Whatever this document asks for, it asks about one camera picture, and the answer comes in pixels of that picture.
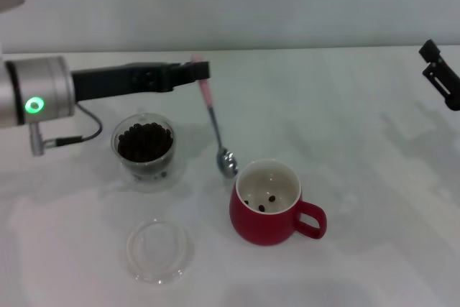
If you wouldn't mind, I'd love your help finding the clear glass saucer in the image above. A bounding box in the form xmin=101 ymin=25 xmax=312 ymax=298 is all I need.
xmin=125 ymin=217 xmax=197 ymax=285

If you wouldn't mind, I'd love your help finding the red mug white inside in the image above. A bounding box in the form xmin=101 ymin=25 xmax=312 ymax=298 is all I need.
xmin=229 ymin=158 xmax=328 ymax=247

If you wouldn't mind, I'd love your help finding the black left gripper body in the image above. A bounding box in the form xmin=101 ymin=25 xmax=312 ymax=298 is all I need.
xmin=70 ymin=63 xmax=178 ymax=102

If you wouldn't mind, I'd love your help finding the double-walled glass cup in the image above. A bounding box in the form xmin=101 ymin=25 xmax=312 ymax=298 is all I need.
xmin=110 ymin=112 xmax=188 ymax=193

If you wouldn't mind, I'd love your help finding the pink-handled metal spoon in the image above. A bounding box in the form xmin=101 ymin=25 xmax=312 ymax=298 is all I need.
xmin=190 ymin=52 xmax=239 ymax=180

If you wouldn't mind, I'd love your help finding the dark wrist cable with plug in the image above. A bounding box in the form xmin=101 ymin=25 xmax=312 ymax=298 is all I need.
xmin=30 ymin=104 xmax=104 ymax=157

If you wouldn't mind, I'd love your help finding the coffee bean pile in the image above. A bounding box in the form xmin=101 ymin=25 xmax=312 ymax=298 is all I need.
xmin=117 ymin=122 xmax=173 ymax=164

